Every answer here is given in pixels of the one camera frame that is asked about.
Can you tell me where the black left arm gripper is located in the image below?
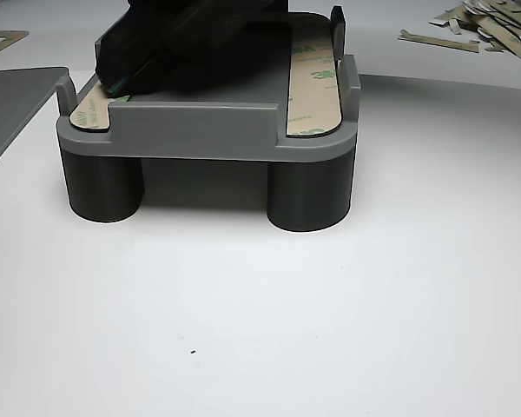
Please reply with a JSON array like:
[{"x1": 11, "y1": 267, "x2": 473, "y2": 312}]
[{"x1": 95, "y1": 0, "x2": 293, "y2": 98}]

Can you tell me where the tan adhesive tape liner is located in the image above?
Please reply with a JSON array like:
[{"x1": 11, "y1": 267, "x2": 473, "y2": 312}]
[{"x1": 69, "y1": 17, "x2": 345, "y2": 139}]

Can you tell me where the gray fixture platform with legs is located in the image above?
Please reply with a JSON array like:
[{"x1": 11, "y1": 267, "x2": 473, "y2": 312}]
[{"x1": 55, "y1": 10, "x2": 362, "y2": 234}]

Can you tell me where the angled tan liner scrap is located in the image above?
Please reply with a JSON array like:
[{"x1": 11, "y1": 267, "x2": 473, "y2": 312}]
[{"x1": 0, "y1": 29, "x2": 30, "y2": 63}]

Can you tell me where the flat gray mat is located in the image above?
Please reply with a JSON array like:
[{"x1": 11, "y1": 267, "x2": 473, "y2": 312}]
[{"x1": 0, "y1": 66, "x2": 70, "y2": 179}]

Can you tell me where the dark gray upright fixture tab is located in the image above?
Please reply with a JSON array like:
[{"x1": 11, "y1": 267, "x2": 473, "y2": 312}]
[{"x1": 331, "y1": 4, "x2": 347, "y2": 63}]

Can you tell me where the long thin tan liner strip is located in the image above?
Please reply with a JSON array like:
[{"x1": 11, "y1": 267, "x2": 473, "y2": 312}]
[{"x1": 398, "y1": 28, "x2": 481, "y2": 54}]

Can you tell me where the tan liner scrap strip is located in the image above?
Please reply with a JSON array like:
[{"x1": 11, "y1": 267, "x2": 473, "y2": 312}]
[
  {"x1": 464, "y1": 8, "x2": 491, "y2": 31},
  {"x1": 462, "y1": 0, "x2": 521, "y2": 14}
]

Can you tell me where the wide long tan liner strip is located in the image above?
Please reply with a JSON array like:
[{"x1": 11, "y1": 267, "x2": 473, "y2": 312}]
[{"x1": 477, "y1": 15, "x2": 521, "y2": 61}]

